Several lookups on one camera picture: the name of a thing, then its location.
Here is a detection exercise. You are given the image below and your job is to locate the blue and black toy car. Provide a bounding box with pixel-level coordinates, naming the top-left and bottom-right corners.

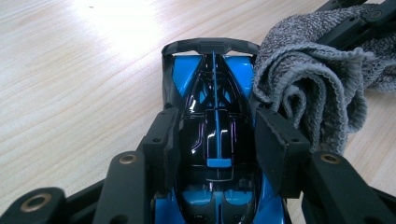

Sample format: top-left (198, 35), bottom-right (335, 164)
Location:
top-left (153, 36), bottom-right (293, 224)

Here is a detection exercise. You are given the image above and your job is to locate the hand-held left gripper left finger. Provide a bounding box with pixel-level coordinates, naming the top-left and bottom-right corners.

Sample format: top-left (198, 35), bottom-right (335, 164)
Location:
top-left (92, 106), bottom-right (182, 224)

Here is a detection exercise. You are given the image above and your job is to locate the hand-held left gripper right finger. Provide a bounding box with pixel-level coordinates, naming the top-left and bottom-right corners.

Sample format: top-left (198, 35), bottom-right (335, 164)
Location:
top-left (254, 107), bottom-right (396, 224)

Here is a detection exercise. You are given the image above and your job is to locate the grey knitted cloth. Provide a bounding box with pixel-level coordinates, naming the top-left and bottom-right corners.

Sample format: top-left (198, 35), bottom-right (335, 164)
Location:
top-left (251, 5), bottom-right (396, 157)

